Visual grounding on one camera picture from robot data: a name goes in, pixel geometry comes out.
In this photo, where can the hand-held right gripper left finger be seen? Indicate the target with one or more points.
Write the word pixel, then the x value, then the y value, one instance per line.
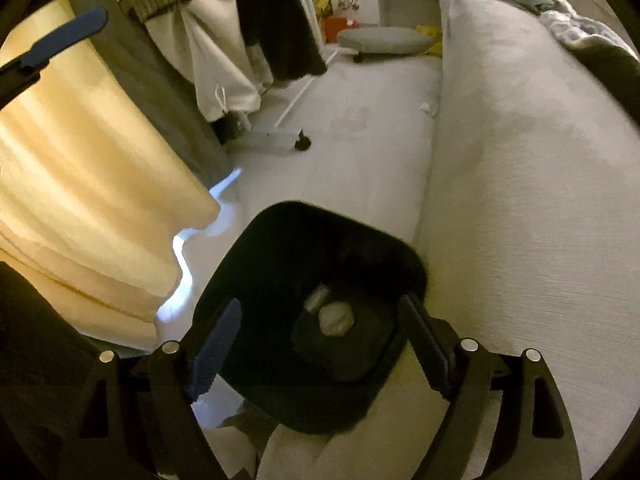
pixel 216 350

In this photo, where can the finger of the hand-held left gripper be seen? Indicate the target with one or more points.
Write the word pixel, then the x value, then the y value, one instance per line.
pixel 70 31

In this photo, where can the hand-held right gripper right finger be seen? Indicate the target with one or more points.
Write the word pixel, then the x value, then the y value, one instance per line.
pixel 429 350

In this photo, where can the white crumpled paper wad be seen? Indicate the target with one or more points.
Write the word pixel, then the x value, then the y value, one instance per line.
pixel 336 317

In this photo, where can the white hanging garment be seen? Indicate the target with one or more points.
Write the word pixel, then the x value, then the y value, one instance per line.
pixel 215 50

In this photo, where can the yellow curtain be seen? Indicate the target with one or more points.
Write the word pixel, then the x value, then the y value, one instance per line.
pixel 100 185

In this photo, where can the dark cloth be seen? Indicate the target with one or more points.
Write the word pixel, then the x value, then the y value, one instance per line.
pixel 35 320

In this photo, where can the grey bed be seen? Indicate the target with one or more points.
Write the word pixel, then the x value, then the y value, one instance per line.
pixel 525 185

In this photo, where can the black hanging garment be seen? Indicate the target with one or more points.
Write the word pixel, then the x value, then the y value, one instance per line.
pixel 280 20

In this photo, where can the white wheeled clothes rack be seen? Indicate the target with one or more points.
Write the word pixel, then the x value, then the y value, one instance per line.
pixel 291 105

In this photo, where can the yellow landscape painting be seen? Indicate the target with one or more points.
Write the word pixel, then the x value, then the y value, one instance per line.
pixel 323 5

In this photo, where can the orange box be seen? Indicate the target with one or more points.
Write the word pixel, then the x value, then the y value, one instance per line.
pixel 337 27

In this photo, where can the yellow cloth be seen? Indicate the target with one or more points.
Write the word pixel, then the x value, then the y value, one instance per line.
pixel 432 40

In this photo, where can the grey cushioned wheeled stool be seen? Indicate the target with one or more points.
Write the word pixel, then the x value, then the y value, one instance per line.
pixel 382 41

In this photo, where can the grey fleece blanket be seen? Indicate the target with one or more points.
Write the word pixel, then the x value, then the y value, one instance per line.
pixel 615 75

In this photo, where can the blue patterned duvet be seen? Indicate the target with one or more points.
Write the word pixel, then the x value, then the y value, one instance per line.
pixel 580 25

